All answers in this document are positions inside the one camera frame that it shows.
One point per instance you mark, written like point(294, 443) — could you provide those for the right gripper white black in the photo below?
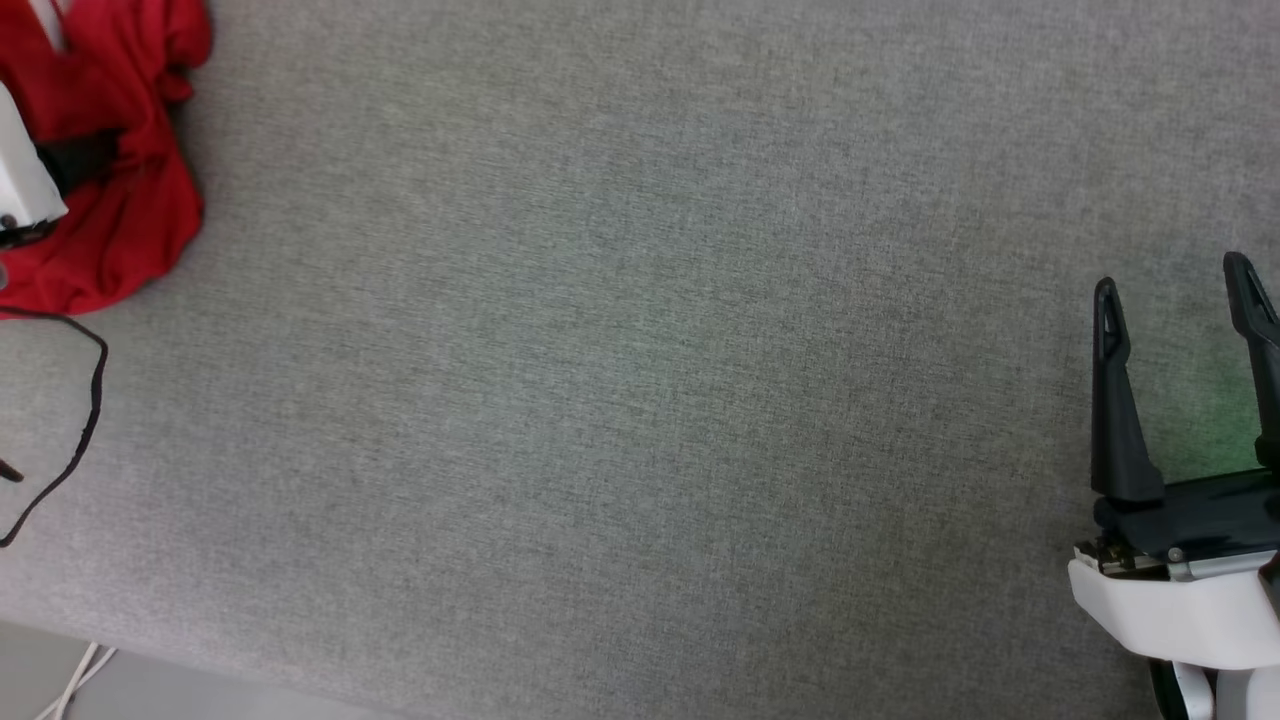
point(1190, 600)

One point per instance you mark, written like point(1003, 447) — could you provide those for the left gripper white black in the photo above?
point(22, 180)

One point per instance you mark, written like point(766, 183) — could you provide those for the red basketball jersey white trim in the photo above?
point(130, 220)

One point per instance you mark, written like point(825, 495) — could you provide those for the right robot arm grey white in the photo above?
point(1240, 695)

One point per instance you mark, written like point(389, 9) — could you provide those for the grey fabric sofa cushion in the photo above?
point(640, 360)

